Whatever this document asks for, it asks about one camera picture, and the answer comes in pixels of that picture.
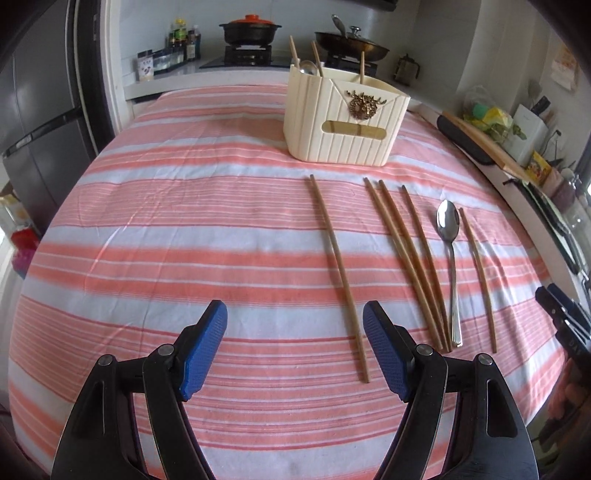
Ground black gas stove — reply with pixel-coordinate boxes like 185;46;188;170
200;45;361;72

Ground black spice jar rack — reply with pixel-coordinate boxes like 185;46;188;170
152;43;200;76

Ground right hand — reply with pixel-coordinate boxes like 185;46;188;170
547;361;590;420

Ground white knife block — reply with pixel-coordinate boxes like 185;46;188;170
501;96;551;167

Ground plastic bag with produce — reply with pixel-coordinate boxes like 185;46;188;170
463;85;527;144

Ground yellow snack packet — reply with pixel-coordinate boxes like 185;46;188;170
525;151;552;186

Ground green label sauce bottle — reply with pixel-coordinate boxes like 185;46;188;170
172;18;187;63

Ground wok with glass lid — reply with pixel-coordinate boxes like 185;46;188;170
315;14;390;62

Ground spice jar white label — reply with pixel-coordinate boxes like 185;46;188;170
136;50;154;82

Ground silver spoon in holder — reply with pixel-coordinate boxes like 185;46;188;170
298;60;320;76

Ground pink striped table cloth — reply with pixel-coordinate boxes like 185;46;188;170
8;85;565;479

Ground black pot orange lid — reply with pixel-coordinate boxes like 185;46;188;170
219;14;281;47

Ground cream utensil holder box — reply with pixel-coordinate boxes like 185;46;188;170
283;67;411;167

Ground wooden cutting board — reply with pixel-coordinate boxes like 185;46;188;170
441;111;530;183

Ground dark glass french press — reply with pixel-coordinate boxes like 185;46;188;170
394;54;421;86

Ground grey refrigerator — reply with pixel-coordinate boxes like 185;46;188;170
1;1;103;233

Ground silver metal spoon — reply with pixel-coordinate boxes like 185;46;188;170
436;200;463;348

